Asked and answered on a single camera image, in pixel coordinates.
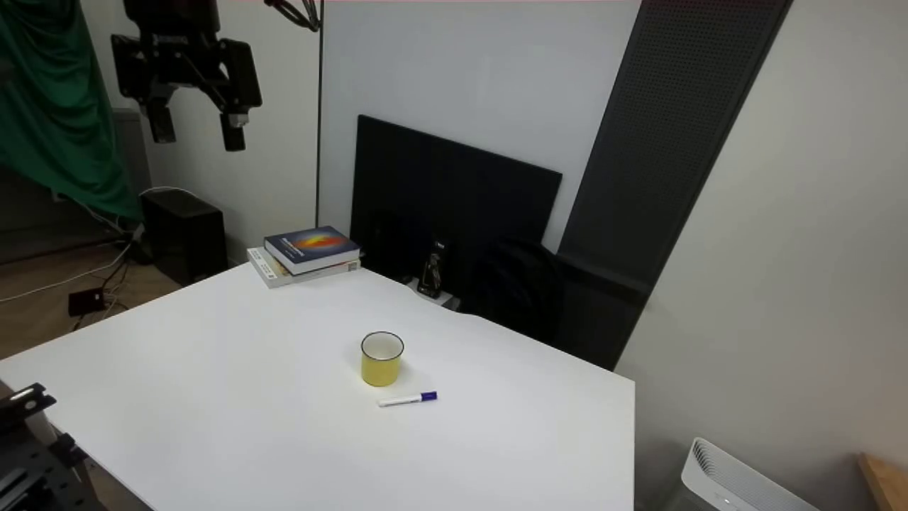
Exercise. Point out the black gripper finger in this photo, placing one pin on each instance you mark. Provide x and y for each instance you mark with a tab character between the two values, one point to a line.
159	122
232	130

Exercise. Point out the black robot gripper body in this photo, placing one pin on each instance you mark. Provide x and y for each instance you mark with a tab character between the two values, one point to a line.
187	56

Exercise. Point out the white marker with blue cap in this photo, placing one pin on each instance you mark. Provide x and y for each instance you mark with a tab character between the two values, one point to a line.
408	397

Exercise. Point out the yellow cup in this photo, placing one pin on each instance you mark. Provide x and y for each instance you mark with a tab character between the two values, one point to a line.
381	362

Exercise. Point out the thin black stand pole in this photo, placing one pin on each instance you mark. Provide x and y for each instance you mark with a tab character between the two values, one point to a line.
318	103

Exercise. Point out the green cloth curtain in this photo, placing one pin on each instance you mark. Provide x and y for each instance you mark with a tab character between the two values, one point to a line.
51	103

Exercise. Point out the black speaker box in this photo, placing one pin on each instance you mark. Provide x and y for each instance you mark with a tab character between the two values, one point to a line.
186	232

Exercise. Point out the blue hardcover book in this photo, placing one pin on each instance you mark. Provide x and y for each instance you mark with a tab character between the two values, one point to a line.
313	248

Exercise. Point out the white book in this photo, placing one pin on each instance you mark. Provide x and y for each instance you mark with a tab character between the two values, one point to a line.
274	266

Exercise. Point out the small black power adapter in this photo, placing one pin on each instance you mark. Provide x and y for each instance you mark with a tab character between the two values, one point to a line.
85	302

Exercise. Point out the black flat monitor panel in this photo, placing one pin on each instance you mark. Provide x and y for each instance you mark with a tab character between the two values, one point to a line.
442	212

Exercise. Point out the small metal clamp stand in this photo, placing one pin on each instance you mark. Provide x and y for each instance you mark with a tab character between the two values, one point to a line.
435	269

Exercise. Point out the black low cabinet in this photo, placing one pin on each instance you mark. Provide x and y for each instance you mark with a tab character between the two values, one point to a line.
556	299

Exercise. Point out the white plastic bin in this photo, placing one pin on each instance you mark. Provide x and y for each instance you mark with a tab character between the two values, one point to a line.
733	477

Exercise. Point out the wooden board corner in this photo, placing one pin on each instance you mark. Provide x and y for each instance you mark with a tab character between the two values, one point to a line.
885	479

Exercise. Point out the black metal table mount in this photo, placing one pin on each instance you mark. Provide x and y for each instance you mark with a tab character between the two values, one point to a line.
32	455

